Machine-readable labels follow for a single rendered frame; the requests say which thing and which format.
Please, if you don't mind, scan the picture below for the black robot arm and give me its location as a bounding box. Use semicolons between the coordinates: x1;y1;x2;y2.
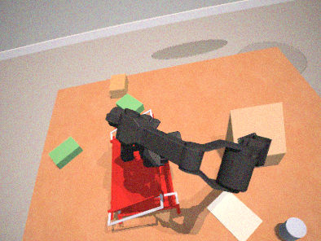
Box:
105;107;272;194

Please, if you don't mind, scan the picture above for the grey cylinder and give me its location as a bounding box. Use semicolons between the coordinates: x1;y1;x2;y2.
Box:
279;217;306;241

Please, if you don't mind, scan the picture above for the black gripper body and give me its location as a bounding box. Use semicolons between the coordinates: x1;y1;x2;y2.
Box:
121;131;182;162

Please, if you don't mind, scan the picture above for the light green rectangular block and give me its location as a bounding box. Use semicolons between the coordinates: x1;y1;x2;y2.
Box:
48;137;83;169
115;94;145;113

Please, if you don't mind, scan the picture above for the grey wire bar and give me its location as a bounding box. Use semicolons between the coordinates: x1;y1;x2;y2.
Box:
164;191;179;204

